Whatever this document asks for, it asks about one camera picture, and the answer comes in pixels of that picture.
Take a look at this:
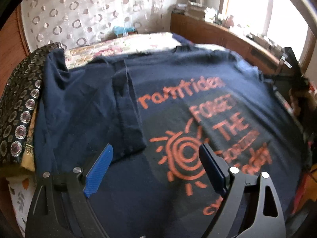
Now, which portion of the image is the navy printed t-shirt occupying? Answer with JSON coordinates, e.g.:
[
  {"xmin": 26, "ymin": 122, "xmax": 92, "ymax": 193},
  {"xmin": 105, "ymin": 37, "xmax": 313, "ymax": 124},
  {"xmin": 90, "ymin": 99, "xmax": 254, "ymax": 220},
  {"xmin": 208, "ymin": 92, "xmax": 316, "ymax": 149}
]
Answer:
[{"xmin": 34, "ymin": 46, "xmax": 304, "ymax": 237}]

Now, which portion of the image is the person right hand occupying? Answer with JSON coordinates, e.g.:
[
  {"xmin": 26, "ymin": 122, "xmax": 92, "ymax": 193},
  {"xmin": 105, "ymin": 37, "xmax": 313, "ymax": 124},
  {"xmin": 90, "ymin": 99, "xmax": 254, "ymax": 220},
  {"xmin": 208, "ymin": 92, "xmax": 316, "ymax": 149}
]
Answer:
[{"xmin": 289, "ymin": 76, "xmax": 315, "ymax": 118}]

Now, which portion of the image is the long wooden cabinet desk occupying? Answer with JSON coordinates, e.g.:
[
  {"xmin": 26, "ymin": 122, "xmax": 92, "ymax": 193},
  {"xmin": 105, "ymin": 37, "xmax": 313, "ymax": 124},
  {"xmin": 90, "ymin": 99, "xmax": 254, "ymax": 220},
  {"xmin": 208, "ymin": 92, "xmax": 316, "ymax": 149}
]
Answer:
[{"xmin": 170, "ymin": 13, "xmax": 282, "ymax": 74}]

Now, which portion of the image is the orange fruit print bedsheet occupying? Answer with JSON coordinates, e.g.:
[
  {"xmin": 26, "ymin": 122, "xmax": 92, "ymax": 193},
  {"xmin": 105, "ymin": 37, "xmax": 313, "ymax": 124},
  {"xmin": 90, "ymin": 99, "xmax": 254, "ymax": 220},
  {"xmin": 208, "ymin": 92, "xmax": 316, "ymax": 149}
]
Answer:
[{"xmin": 7, "ymin": 175, "xmax": 36, "ymax": 236}]

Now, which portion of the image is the yellow patterned pillow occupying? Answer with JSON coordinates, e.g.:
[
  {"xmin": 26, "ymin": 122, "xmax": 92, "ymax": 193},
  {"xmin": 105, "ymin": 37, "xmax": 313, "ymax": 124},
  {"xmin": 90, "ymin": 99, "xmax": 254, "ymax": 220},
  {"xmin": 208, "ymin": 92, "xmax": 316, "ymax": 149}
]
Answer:
[{"xmin": 20, "ymin": 105, "xmax": 38, "ymax": 172}]

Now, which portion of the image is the pink piggy bank figurine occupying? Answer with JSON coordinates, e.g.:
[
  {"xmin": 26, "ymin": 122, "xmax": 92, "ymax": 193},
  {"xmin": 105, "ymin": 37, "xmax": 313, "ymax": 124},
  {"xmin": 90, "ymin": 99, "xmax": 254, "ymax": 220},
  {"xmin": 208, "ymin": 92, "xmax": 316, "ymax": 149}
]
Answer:
[{"xmin": 224, "ymin": 15, "xmax": 234, "ymax": 29}]

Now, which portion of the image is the stack of papers and books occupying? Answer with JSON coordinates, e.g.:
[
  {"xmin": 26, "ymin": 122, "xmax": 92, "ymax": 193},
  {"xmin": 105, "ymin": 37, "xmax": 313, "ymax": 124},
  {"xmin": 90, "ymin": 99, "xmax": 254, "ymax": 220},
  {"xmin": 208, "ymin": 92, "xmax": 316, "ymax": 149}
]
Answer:
[{"xmin": 173, "ymin": 1, "xmax": 217, "ymax": 22}]

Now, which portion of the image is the floral quilt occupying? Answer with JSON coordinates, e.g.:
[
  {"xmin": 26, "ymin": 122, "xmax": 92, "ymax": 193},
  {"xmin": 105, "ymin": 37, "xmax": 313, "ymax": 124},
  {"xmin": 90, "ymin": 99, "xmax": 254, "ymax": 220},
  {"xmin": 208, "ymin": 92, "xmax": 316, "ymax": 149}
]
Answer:
[{"xmin": 64, "ymin": 32, "xmax": 181, "ymax": 69}]

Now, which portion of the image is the brown louvered wardrobe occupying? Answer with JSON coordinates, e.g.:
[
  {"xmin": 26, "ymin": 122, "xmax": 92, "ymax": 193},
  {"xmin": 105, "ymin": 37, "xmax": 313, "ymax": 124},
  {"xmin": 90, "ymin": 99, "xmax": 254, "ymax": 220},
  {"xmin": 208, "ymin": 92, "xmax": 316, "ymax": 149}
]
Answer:
[{"xmin": 0, "ymin": 5, "xmax": 30, "ymax": 95}]

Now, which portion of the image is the tissue box with blue bag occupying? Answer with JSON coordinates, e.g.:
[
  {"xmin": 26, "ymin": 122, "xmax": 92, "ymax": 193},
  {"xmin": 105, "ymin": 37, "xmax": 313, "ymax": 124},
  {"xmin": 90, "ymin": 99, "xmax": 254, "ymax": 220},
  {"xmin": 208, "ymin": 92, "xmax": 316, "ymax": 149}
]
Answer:
[{"xmin": 113, "ymin": 26, "xmax": 137, "ymax": 38}]

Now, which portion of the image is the circle patterned sheer curtain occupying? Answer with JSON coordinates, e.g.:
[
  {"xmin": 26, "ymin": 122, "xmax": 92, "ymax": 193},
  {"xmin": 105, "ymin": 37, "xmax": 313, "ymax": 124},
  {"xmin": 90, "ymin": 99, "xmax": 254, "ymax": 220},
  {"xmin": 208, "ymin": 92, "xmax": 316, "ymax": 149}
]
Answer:
[{"xmin": 20, "ymin": 0, "xmax": 176, "ymax": 52}]

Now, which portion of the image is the window with brown frame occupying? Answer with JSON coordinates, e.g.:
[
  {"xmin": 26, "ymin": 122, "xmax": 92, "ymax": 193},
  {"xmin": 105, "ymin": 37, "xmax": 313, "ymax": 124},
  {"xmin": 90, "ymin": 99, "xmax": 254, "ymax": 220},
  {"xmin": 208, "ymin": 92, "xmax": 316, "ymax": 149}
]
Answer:
[{"xmin": 219, "ymin": 0, "xmax": 315, "ymax": 65}]

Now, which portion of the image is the black ring patterned cloth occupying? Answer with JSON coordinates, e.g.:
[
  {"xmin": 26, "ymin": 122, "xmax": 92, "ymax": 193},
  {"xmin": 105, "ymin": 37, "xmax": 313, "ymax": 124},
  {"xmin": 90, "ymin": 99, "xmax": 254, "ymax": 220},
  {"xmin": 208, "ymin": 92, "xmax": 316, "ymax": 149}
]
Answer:
[{"xmin": 1, "ymin": 42, "xmax": 62, "ymax": 166}]

